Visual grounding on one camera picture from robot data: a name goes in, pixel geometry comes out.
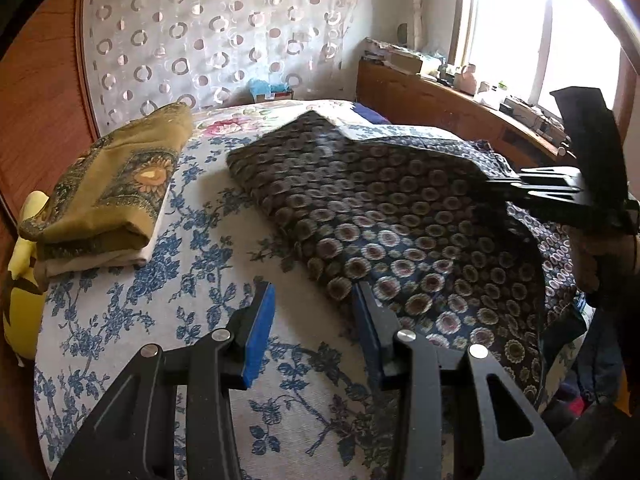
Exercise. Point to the sheer circle-patterned curtain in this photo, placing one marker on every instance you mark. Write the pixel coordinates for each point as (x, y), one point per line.
(210, 35)

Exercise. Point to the person's right hand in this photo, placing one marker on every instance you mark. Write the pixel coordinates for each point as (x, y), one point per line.
(592, 260)

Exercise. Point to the pile of books and papers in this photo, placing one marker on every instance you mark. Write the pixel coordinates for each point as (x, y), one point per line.
(400, 55)

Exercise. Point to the blue floral white bed sheet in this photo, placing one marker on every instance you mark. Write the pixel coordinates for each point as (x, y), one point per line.
(165, 300)

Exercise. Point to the bright window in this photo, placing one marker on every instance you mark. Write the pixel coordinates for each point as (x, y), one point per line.
(540, 30)

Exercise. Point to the dark blue blanket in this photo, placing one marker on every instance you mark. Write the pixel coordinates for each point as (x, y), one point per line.
(372, 112)

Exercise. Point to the pink ceramic jar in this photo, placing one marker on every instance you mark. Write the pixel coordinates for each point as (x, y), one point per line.
(467, 80)

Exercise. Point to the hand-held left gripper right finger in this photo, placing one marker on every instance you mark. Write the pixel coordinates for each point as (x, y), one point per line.
(370, 342)

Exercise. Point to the white boxes on cabinet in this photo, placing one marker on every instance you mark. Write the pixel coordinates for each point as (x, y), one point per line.
(532, 115)

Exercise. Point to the yellow pillow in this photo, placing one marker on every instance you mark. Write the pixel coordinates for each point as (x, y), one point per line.
(22, 300)

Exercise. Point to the brown wooden cabinet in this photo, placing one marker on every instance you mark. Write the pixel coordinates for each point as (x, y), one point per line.
(440, 110)

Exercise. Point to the blue tissue box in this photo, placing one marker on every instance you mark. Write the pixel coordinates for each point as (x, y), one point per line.
(272, 91)

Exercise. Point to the dark floral patterned robe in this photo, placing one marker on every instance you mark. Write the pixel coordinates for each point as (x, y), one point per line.
(400, 220)

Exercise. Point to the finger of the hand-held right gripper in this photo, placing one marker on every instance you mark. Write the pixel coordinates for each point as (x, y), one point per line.
(542, 195)
(535, 177)

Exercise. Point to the olive patterned cloth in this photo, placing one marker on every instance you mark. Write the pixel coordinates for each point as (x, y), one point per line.
(110, 185)

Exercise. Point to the brown wooden wardrobe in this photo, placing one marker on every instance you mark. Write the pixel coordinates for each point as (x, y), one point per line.
(40, 85)

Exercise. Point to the pink floral bed sheet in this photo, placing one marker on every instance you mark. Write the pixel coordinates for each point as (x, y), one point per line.
(260, 117)

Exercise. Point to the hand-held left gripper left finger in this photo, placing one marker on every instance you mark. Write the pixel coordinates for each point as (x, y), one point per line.
(260, 332)

